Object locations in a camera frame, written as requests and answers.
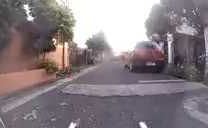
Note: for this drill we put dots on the small green bush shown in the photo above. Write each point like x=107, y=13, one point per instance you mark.
x=49, y=66

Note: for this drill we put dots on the dark fence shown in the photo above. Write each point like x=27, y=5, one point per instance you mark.
x=78, y=55

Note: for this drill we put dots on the red car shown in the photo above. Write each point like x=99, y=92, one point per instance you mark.
x=147, y=55

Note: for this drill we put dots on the grey asphalt road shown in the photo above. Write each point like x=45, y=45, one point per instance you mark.
x=125, y=110

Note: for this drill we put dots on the overhanging dark tree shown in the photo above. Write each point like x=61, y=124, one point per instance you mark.
x=162, y=20

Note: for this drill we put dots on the robot's own part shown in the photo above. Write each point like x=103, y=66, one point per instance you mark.
x=142, y=125
x=73, y=124

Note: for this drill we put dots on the pale concrete kerb strip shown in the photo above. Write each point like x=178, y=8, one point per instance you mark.
x=32, y=95

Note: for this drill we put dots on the big dark green trees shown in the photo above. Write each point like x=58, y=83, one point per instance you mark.
x=42, y=23

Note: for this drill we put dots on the orange garden wall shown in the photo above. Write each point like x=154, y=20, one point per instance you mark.
x=15, y=81

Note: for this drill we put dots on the grey building with pale pillars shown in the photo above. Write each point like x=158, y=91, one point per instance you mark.
x=192, y=50

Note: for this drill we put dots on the dark green tree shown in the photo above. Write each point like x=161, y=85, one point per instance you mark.
x=98, y=43

